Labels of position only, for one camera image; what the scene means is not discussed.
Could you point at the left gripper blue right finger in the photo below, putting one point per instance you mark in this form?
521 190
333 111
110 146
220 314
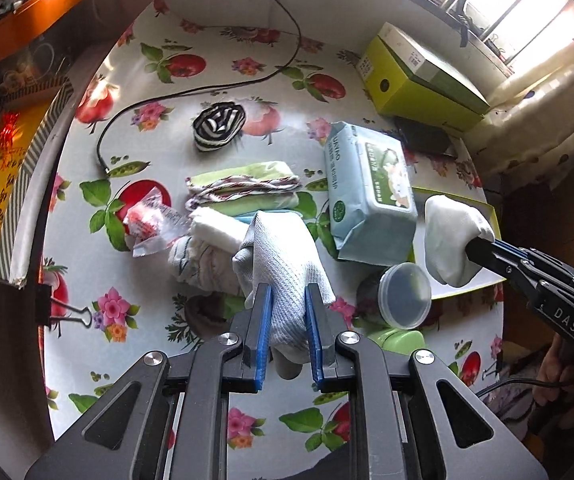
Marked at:
321 340

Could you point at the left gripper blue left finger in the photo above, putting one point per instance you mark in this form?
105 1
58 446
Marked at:
257 339

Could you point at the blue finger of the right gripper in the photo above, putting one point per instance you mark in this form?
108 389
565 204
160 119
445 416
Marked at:
508 252
479 251

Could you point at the grey white knit glove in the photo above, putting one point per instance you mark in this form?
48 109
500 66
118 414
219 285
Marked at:
278 250

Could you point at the cream striped towel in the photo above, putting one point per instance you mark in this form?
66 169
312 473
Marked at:
202 258

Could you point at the clear plastic wrapper red print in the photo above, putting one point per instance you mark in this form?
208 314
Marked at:
154 226

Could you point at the black white striped sock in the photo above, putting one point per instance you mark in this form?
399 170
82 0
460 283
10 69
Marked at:
218 125

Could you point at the person's right hand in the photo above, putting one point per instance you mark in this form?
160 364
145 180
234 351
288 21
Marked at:
557 366

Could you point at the round plastic container lid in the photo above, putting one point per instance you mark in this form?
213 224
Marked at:
398 297

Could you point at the folded green patterned cloths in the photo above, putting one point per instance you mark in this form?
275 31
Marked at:
245 189

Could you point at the dotted white curtain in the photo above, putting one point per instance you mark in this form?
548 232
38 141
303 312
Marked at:
527 136

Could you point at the baby wipes pack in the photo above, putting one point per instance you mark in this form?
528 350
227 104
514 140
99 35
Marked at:
373 215

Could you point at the black phone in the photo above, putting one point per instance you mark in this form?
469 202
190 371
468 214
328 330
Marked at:
423 138

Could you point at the yellow-green shoebox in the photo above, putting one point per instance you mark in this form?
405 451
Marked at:
395 94

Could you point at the white green flat box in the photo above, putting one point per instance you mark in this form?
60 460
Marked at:
429 69

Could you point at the black binder clip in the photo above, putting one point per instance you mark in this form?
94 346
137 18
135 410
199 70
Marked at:
50 310

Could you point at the yellow printed carton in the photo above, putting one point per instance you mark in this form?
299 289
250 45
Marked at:
27 118

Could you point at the orange tray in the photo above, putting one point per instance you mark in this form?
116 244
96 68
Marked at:
29 21

